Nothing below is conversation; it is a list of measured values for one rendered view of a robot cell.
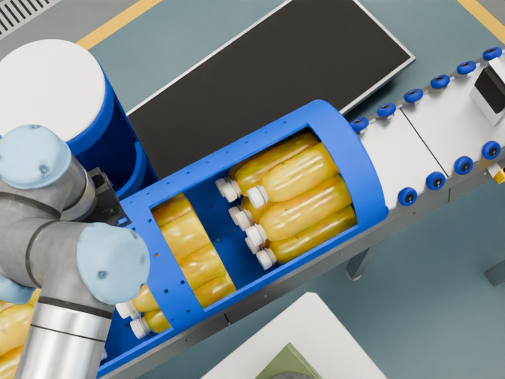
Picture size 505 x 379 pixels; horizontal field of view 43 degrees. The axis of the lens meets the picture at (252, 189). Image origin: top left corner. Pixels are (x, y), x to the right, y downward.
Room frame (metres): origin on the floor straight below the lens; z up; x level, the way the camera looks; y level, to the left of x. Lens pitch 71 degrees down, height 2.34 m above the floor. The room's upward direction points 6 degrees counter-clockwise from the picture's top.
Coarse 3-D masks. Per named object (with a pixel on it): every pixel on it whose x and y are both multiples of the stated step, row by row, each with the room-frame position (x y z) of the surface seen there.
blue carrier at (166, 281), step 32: (288, 128) 0.51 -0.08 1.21; (320, 128) 0.50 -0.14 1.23; (224, 160) 0.46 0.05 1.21; (352, 160) 0.43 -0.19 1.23; (160, 192) 0.41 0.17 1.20; (192, 192) 0.47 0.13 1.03; (352, 192) 0.37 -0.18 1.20; (224, 224) 0.41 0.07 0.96; (256, 224) 0.40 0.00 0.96; (160, 256) 0.28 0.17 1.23; (224, 256) 0.34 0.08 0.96; (256, 256) 0.33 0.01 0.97; (160, 288) 0.23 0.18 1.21; (256, 288) 0.23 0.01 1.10; (128, 320) 0.22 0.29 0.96; (192, 320) 0.18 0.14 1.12; (128, 352) 0.14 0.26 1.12
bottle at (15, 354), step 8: (8, 352) 0.16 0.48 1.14; (16, 352) 0.16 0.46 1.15; (0, 360) 0.14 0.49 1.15; (8, 360) 0.14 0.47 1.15; (16, 360) 0.14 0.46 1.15; (0, 368) 0.13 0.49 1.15; (8, 368) 0.13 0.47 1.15; (16, 368) 0.13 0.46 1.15; (0, 376) 0.12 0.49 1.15; (8, 376) 0.12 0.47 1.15
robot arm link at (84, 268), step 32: (64, 224) 0.21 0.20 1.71; (96, 224) 0.20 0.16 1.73; (32, 256) 0.18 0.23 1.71; (64, 256) 0.16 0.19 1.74; (96, 256) 0.16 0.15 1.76; (128, 256) 0.16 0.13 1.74; (64, 288) 0.13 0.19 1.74; (96, 288) 0.13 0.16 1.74; (128, 288) 0.13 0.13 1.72; (32, 320) 0.11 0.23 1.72; (64, 320) 0.10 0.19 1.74; (96, 320) 0.10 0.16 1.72; (32, 352) 0.08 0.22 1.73; (64, 352) 0.08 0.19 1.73; (96, 352) 0.07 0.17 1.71
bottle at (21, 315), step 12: (0, 312) 0.23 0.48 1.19; (12, 312) 0.22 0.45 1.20; (24, 312) 0.22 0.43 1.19; (0, 324) 0.20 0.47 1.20; (12, 324) 0.20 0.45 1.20; (24, 324) 0.20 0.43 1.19; (0, 336) 0.18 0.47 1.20; (12, 336) 0.18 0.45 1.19; (24, 336) 0.18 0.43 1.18; (0, 348) 0.16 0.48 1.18; (12, 348) 0.16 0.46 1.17
